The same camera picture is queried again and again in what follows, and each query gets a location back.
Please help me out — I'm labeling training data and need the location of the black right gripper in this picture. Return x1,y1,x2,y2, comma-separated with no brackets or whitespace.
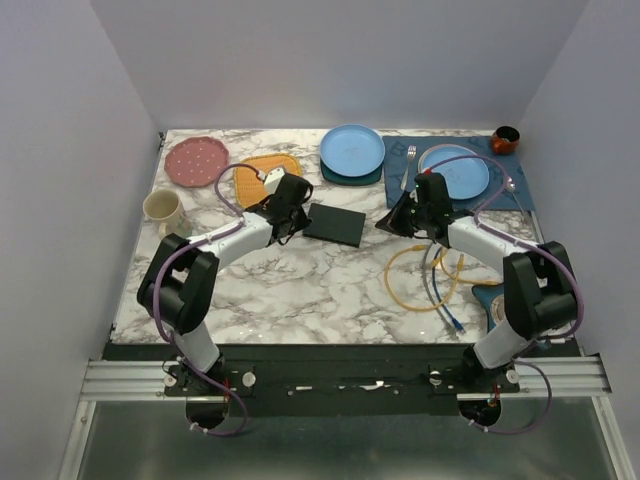
375,190,430,239

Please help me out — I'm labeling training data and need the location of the yellow ethernet cable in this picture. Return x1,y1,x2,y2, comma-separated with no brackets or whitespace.
430,247,501,287
383,244,466,312

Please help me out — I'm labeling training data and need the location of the grey ethernet cable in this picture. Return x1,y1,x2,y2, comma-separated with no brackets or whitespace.
421,244,469,337

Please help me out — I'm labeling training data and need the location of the black network switch box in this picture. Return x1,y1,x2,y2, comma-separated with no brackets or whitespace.
303,203,366,248

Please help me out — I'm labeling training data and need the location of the blue ethernet cable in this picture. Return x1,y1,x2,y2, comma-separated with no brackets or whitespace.
430,244,467,335

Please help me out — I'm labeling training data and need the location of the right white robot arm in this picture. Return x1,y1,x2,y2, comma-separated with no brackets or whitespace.
375,171,584,392

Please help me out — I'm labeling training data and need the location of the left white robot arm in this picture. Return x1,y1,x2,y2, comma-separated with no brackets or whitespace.
137,169,313,395

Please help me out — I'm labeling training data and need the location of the orange woven square mat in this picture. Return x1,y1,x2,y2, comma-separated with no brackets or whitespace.
234,153,303,208

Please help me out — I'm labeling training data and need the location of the dark teal square plate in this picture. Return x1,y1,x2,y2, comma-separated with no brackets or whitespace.
320,159,383,187

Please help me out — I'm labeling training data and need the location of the silver fork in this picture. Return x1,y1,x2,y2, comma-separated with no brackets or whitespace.
400,145,417,191

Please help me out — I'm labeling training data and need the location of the light blue plate on placemat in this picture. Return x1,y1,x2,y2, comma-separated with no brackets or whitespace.
418,144,490,201

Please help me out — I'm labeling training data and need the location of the light blue plate on stack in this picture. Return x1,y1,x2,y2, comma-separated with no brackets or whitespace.
319,124,385,178

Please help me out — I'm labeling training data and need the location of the pink dotted plate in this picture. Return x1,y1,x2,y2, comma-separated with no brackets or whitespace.
164,136,229,188

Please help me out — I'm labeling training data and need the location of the blue cloth placemat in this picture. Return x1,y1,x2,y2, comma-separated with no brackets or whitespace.
383,135,535,211

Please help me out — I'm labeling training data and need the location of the blue star shaped dish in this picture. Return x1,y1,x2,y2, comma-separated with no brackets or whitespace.
471,284,506,332

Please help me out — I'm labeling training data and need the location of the silver spoon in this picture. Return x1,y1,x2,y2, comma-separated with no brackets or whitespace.
506,177,528,216

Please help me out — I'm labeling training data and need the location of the cream ceramic mug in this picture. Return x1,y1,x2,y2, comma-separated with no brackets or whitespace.
142,189,192,238

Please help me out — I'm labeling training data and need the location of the brown lacquer cup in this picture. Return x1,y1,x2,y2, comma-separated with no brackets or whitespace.
490,126,520,155

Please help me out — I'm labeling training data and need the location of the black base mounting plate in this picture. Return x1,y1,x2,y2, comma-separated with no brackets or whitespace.
102,344,583,424

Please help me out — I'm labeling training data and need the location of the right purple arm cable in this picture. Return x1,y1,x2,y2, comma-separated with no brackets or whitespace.
417,154,584,435

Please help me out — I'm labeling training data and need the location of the aluminium frame rail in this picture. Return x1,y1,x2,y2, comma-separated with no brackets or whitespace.
80,356,611,402

